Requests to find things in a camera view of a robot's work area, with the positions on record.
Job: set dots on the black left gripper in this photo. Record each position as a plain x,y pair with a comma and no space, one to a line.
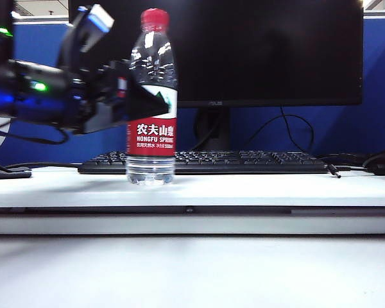
93,96

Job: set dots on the clear water bottle red label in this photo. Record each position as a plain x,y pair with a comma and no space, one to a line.
150,138

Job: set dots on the red plastic bottle cap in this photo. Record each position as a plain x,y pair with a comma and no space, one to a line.
154,18

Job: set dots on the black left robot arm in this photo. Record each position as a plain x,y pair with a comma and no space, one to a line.
25,93

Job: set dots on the black Logitech keyboard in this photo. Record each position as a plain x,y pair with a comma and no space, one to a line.
244,162

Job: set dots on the black ASUS monitor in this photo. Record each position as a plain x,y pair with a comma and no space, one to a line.
260,48

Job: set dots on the black flat pad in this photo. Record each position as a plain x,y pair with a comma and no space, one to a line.
6,173

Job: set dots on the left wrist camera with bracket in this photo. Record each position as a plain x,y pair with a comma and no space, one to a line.
96,19

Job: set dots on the grey table edge rail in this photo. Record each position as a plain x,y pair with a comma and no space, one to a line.
115,210

